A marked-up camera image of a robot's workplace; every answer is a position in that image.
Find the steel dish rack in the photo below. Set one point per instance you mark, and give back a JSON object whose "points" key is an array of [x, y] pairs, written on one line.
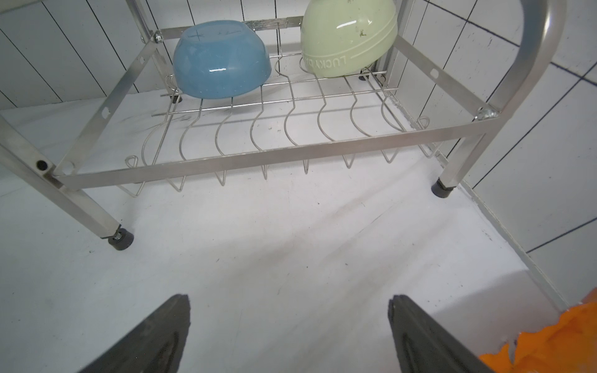
{"points": [[146, 130]]}

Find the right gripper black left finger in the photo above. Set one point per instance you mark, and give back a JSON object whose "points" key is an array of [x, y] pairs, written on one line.
{"points": [[155, 345]]}

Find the orange candy bag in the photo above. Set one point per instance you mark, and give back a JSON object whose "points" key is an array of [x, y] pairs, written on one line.
{"points": [[567, 346]]}

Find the blue bowl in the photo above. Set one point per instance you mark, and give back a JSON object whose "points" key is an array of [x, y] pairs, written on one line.
{"points": [[220, 59]]}

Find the light green bowl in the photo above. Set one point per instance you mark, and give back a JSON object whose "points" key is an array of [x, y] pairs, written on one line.
{"points": [[344, 36]]}

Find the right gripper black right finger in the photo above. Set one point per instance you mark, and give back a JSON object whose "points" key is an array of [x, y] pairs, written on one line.
{"points": [[423, 345]]}

